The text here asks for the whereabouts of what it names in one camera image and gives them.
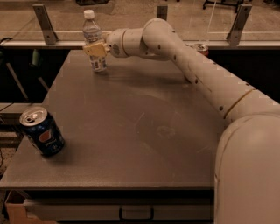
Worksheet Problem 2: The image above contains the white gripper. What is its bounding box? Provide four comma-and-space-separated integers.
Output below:
83, 29, 128, 58

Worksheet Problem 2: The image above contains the clear plastic water bottle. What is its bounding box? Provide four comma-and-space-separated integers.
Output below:
82, 9, 108, 73

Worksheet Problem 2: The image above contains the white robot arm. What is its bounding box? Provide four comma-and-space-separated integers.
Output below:
83, 18, 280, 224

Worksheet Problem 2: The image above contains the blue pepsi can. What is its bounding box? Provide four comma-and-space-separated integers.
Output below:
19, 106, 65, 157

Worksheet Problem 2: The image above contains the red coke can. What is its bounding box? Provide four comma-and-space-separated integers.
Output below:
192, 44, 209, 57

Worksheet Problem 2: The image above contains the grey table drawer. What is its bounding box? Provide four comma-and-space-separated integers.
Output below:
24, 199, 214, 221

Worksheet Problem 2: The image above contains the cardboard box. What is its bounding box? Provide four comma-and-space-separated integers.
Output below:
4, 191, 57, 224

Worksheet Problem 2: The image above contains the left metal bracket post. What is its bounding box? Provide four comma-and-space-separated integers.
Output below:
32, 3, 58, 46

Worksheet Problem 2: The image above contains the metal bracket post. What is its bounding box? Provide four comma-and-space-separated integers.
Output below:
227, 3, 252, 46
157, 5, 168, 20
32, 3, 58, 46

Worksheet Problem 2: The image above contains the middle metal bracket post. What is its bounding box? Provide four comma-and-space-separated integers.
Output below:
157, 5, 168, 20

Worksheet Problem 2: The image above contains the right metal bracket post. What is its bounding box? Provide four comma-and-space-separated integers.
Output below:
227, 3, 252, 46

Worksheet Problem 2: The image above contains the black drawer handle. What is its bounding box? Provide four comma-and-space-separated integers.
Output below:
119, 206, 154, 221

